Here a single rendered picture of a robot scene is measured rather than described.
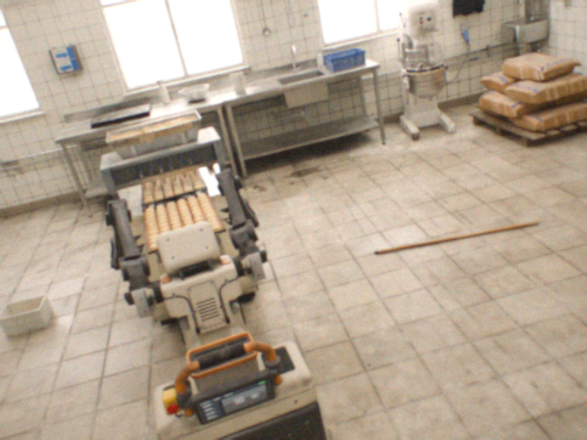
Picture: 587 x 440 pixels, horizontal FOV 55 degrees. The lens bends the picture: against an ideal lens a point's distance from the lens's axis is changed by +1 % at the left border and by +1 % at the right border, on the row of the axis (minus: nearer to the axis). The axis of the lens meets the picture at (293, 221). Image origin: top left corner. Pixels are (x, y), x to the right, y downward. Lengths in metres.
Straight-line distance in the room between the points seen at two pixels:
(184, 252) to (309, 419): 0.73
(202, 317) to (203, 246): 0.26
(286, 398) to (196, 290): 0.50
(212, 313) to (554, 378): 1.76
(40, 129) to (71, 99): 0.49
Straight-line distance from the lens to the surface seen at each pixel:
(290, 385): 1.95
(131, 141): 3.45
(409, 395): 3.02
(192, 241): 2.08
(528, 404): 2.98
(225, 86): 6.60
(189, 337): 3.14
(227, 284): 2.08
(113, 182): 3.48
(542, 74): 5.99
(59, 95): 6.78
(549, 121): 5.96
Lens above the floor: 2.07
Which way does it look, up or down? 25 degrees down
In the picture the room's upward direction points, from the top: 12 degrees counter-clockwise
